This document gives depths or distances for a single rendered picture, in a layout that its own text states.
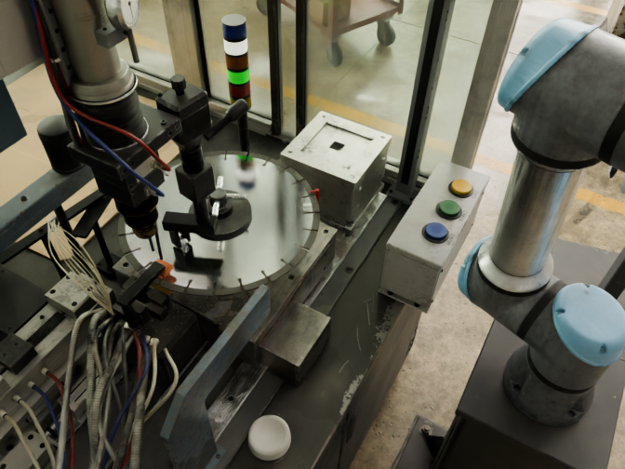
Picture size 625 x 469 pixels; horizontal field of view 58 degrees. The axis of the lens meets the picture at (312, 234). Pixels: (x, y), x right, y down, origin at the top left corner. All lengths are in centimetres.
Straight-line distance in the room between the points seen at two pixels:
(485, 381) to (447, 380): 86
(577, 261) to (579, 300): 144
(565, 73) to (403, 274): 56
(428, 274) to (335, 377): 25
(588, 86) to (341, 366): 65
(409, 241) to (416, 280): 8
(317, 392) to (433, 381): 94
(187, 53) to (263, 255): 73
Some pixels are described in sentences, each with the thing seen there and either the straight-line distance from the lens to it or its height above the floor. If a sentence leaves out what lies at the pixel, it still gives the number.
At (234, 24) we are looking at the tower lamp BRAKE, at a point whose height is 116.
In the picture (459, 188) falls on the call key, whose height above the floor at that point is 91.
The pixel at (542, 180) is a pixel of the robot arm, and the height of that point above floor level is 121.
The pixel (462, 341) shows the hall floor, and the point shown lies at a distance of 204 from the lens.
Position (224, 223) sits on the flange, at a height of 96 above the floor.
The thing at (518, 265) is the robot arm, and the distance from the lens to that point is 89.
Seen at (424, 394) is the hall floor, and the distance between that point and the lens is 191.
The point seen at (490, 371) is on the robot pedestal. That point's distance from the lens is 111.
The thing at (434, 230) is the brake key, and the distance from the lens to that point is 107.
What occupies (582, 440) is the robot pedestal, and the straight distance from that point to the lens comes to 110.
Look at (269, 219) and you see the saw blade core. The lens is 100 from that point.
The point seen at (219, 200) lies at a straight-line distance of 97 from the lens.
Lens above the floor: 167
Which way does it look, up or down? 48 degrees down
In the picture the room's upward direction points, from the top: 2 degrees clockwise
